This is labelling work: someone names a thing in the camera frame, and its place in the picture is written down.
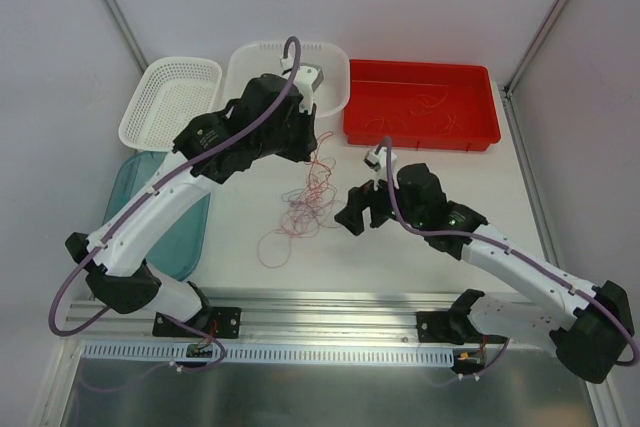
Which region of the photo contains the thin wire bundle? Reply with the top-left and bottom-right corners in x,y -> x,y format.
255,131 -> 346,269

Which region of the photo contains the orange wire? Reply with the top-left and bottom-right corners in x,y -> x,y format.
362,89 -> 461,136

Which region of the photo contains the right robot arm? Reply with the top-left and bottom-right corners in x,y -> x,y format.
334,164 -> 639,384

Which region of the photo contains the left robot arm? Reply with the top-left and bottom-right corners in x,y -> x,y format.
65,65 -> 322,336

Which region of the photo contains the white plastic tub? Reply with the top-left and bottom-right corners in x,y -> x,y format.
219,41 -> 351,119

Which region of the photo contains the red plastic tray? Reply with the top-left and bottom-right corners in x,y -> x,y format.
343,59 -> 501,152

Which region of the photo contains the white perforated plastic basket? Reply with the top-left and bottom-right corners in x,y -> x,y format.
118,56 -> 222,152

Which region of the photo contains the teal translucent plastic bin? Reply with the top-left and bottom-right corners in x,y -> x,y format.
103,152 -> 210,281

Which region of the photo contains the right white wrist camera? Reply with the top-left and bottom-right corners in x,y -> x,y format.
364,145 -> 397,191

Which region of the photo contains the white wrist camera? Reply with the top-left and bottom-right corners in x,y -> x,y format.
364,145 -> 397,191
280,57 -> 325,115

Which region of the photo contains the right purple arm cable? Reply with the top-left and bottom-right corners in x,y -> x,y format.
382,135 -> 640,388

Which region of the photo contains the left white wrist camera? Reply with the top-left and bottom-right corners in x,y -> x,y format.
280,57 -> 325,115

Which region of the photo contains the aluminium mounting rail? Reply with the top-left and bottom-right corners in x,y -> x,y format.
62,289 -> 556,348

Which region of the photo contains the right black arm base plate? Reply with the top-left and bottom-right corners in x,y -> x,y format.
415,311 -> 464,345

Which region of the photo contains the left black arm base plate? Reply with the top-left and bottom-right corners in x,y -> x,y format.
152,307 -> 242,339

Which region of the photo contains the white slotted cable duct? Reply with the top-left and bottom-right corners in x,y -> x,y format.
82,341 -> 454,368

